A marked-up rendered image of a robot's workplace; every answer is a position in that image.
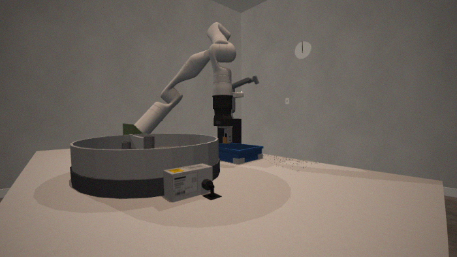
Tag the blue rectangular tray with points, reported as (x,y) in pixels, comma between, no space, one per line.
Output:
(240,153)

